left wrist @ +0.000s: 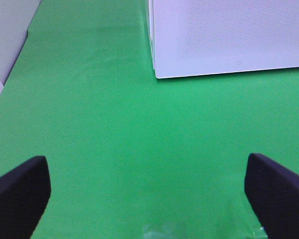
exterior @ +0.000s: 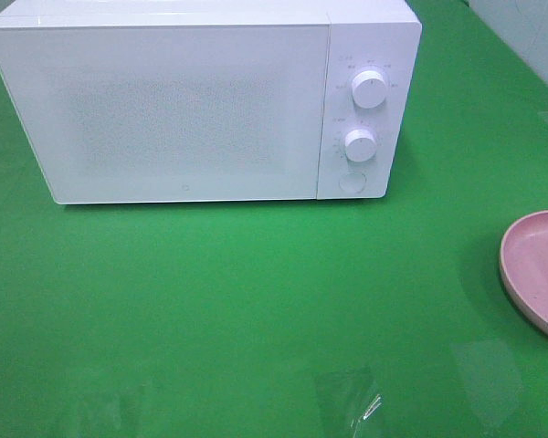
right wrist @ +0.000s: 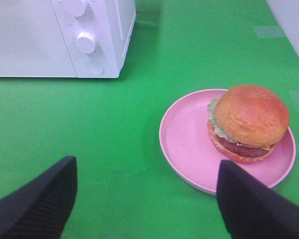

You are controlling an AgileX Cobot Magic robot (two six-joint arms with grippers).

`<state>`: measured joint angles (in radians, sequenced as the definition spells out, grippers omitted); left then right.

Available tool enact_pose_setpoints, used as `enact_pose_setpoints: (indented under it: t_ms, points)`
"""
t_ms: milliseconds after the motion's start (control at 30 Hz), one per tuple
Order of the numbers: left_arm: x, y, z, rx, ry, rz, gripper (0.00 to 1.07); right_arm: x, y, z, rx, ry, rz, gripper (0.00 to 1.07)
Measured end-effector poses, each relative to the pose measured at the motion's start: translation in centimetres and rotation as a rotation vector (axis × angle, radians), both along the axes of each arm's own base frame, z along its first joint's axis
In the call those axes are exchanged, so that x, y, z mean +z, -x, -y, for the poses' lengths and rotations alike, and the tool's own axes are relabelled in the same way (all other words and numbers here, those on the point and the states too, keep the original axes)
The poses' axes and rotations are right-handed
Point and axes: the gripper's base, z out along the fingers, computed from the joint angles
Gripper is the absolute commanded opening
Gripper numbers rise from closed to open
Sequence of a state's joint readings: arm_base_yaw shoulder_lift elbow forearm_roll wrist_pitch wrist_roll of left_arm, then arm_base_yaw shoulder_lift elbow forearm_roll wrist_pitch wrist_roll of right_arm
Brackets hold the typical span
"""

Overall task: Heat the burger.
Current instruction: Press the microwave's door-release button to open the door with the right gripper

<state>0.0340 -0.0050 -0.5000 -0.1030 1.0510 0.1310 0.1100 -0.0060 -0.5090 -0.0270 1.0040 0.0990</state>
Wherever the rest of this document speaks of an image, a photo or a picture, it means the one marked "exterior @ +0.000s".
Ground white microwave oven body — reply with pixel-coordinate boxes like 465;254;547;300
0;1;422;200

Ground lower white microwave knob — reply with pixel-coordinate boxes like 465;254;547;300
344;129;377;162

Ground white microwave knob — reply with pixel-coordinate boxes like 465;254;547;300
344;129;377;162
351;67;389;110

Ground white microwave door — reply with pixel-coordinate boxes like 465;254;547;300
0;26;329;204

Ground round white door release button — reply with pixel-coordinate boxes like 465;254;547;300
339;172;366;194

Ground upper white microwave knob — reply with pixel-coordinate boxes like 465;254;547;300
351;67;389;110

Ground pink round plate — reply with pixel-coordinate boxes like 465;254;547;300
499;210;548;336

